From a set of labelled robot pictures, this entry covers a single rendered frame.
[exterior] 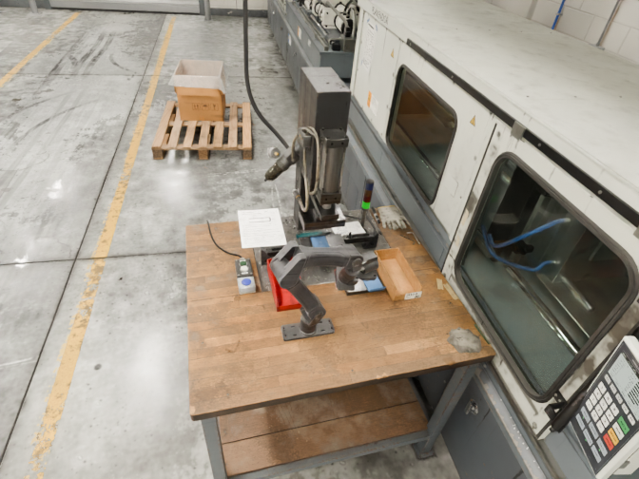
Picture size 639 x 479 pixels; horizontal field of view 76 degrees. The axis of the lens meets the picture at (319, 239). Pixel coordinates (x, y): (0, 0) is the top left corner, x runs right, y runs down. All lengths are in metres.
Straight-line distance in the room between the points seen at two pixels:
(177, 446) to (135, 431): 0.24
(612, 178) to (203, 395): 1.35
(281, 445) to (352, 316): 0.76
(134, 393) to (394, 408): 1.41
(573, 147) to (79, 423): 2.50
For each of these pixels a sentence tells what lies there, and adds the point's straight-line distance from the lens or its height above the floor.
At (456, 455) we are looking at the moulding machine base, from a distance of 2.33.
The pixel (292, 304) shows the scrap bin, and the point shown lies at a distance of 1.64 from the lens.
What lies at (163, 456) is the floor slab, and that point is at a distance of 2.41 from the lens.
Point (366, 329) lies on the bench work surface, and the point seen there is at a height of 0.90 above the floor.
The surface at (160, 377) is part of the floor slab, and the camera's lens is 2.63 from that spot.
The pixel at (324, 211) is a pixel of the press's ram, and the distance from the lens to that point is 1.70.
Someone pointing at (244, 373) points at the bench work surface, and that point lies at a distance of 1.50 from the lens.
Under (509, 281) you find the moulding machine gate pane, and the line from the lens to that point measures 1.66.
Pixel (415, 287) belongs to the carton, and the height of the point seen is 0.92.
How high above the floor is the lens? 2.17
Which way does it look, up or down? 40 degrees down
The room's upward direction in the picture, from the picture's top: 6 degrees clockwise
